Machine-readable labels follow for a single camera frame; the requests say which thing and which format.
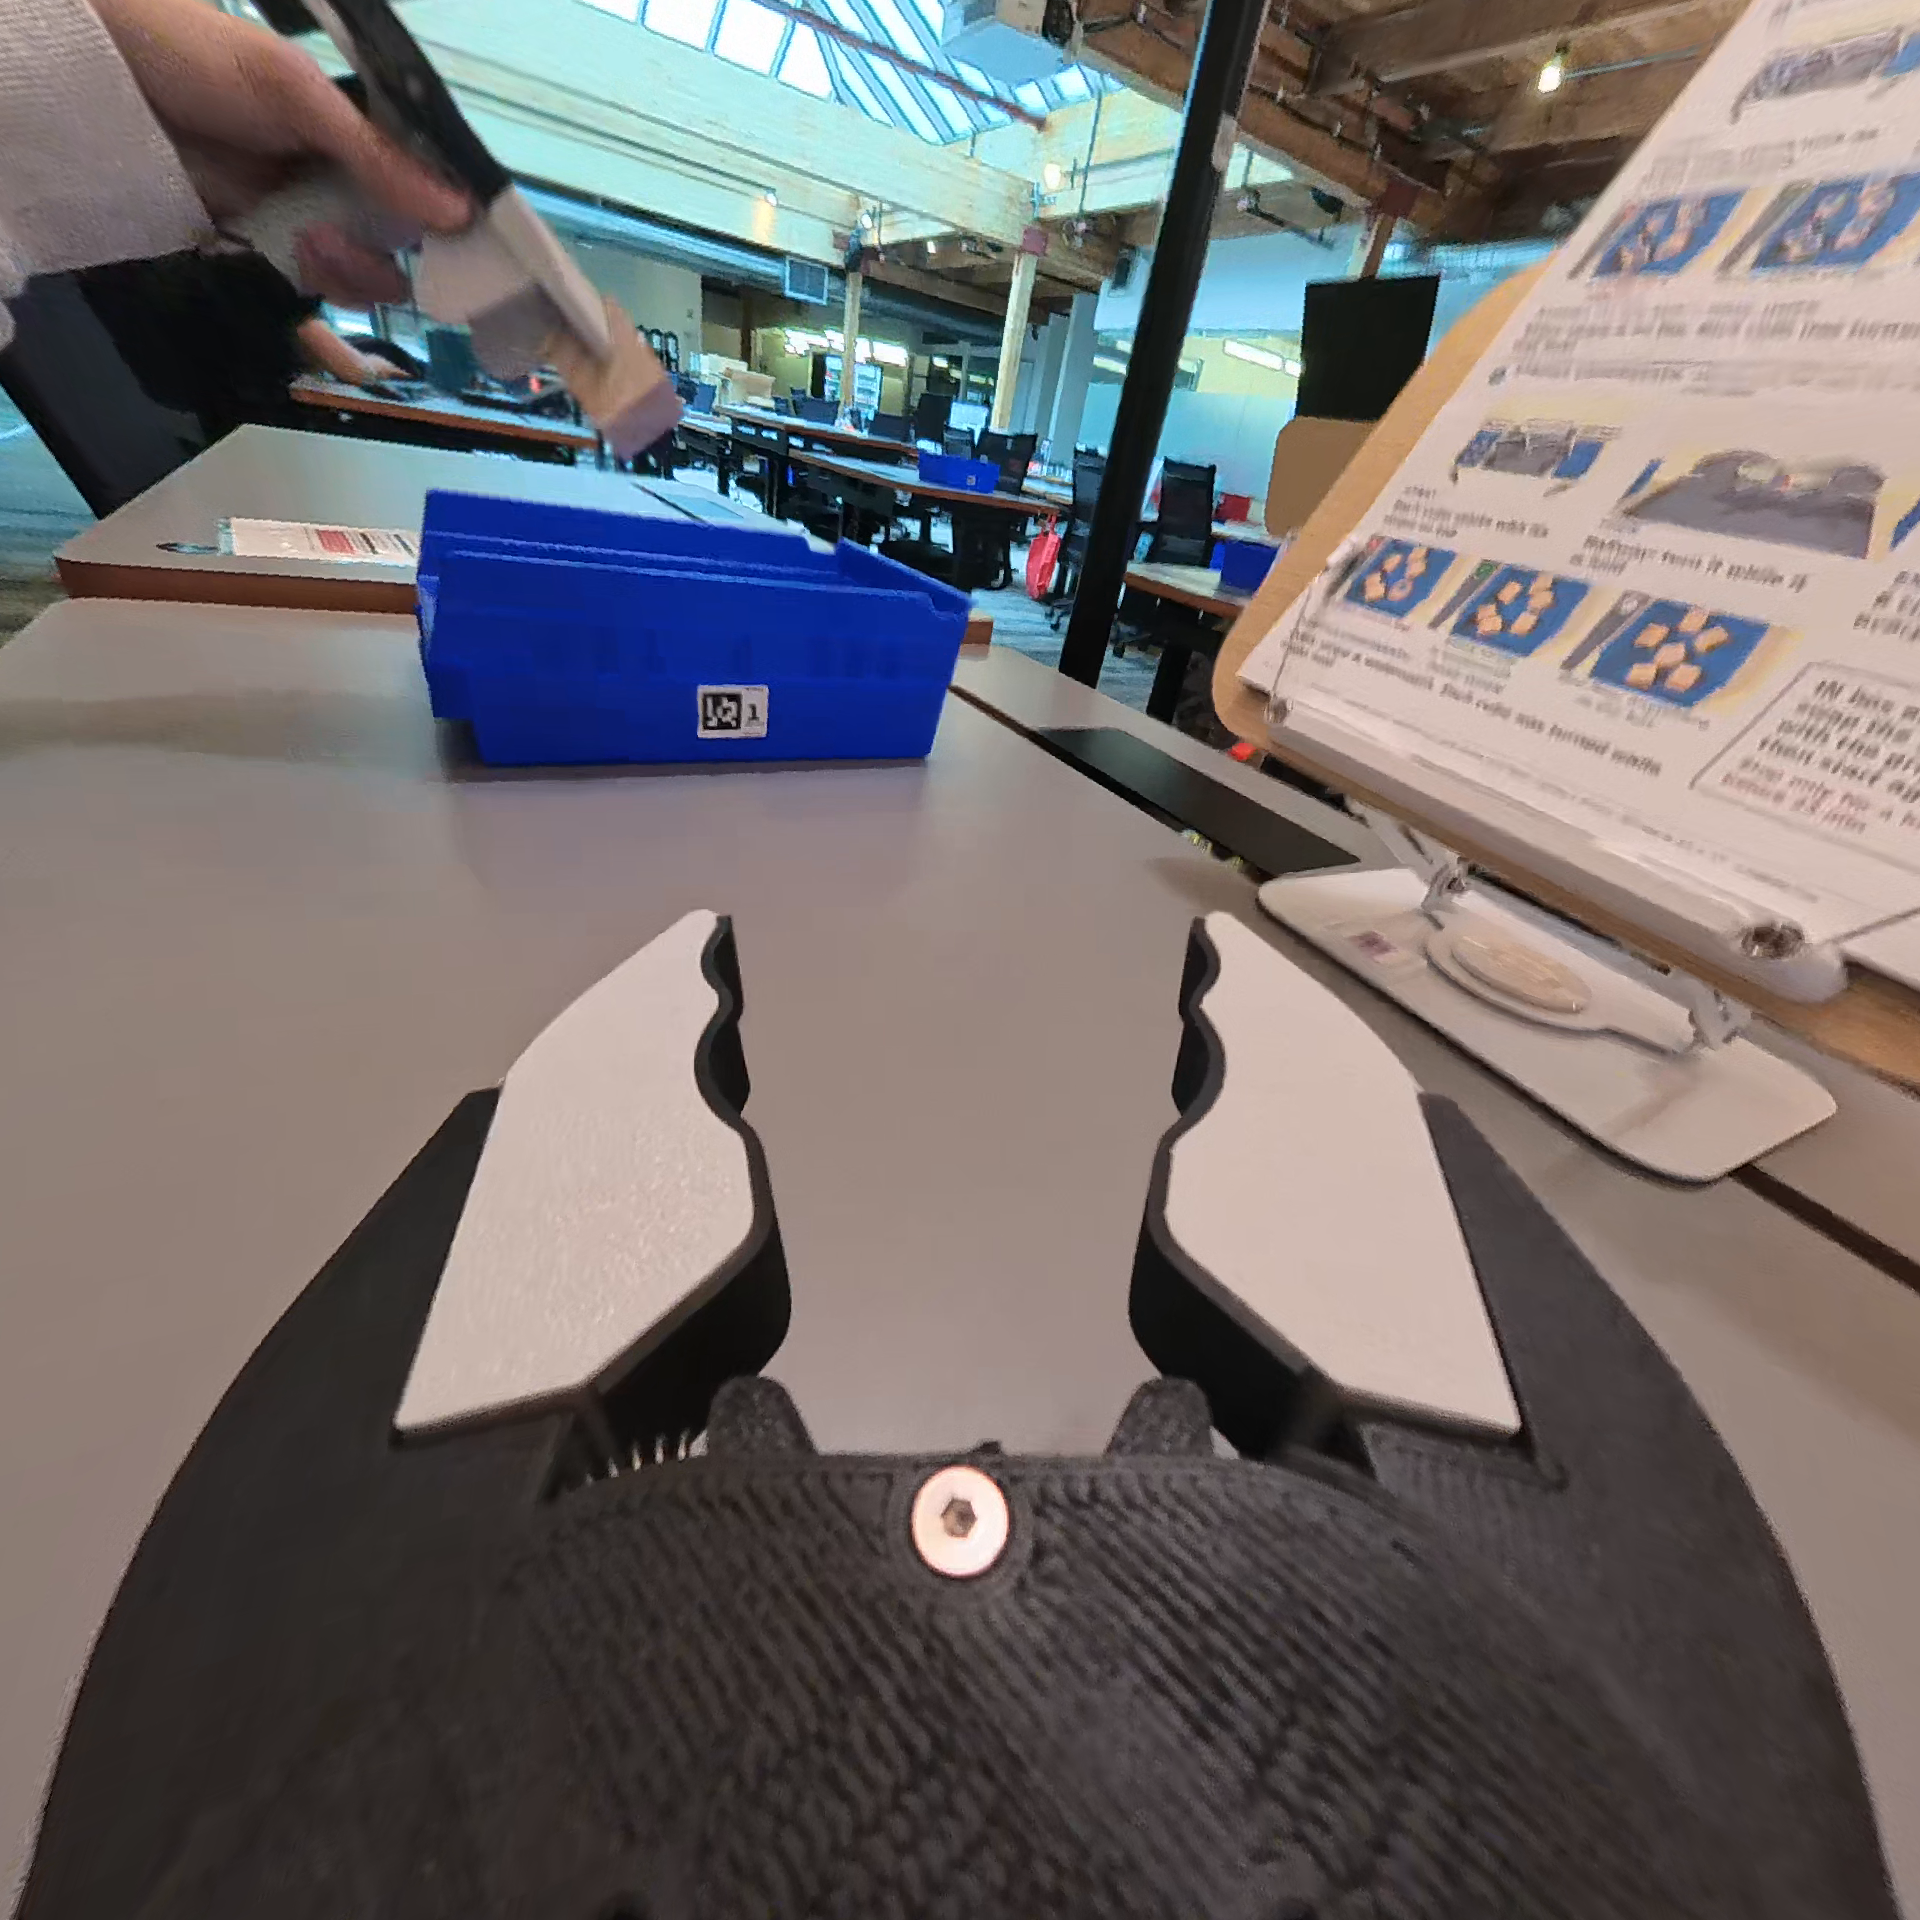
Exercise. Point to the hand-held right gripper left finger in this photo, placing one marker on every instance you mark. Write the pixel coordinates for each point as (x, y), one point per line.
(593, 1200)

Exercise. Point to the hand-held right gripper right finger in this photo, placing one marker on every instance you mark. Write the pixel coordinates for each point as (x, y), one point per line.
(1319, 1200)

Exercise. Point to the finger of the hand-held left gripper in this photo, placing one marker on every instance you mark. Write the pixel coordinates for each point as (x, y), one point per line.
(480, 306)
(555, 284)

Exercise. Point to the blue-striped wooden cube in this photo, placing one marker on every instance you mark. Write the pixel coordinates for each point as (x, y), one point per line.
(616, 376)

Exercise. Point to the blue plastic bin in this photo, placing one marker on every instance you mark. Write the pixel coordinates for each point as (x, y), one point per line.
(599, 674)
(955, 472)
(1243, 564)

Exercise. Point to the person's left forearm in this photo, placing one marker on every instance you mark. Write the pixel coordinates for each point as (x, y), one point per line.
(77, 136)

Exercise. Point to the person's left hand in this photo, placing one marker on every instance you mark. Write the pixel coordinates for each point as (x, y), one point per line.
(240, 106)

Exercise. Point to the wooden-top background table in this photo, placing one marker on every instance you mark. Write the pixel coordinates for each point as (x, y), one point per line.
(1184, 588)
(902, 503)
(451, 416)

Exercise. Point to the white paper sheet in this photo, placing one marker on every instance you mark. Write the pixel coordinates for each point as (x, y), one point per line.
(315, 541)

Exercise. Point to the instruction board on stand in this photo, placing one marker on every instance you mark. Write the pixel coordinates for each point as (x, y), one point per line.
(1725, 1108)

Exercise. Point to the red bag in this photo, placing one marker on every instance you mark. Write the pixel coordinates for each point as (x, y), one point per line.
(1045, 562)

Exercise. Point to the black steel column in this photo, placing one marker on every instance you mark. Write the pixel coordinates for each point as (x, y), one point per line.
(1155, 376)

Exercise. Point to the black office chair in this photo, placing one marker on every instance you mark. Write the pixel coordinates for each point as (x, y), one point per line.
(1184, 511)

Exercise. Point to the wooden book stand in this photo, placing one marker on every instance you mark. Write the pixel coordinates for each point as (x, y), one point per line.
(1319, 474)

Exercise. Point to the black display panel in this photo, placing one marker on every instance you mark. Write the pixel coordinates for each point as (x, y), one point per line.
(1368, 346)

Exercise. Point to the printed instruction poster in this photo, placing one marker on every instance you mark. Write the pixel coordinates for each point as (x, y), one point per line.
(1650, 450)

